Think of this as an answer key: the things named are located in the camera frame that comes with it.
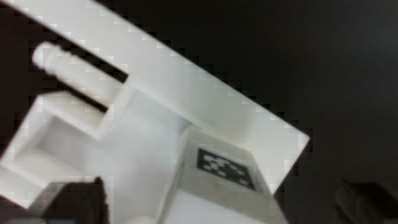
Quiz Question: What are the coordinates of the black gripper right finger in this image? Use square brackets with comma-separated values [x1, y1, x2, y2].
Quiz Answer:
[334, 182, 398, 224]

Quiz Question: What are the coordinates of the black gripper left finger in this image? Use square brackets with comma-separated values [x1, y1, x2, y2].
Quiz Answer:
[29, 177, 111, 224]

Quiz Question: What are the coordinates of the white chair seat part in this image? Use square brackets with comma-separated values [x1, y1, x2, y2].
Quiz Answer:
[0, 40, 192, 224]

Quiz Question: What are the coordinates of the white chair leg with peg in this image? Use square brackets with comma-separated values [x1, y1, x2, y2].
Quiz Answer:
[160, 129, 288, 224]

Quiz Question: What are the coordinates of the white part at right edge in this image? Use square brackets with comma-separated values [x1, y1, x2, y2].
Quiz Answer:
[0, 0, 310, 189]

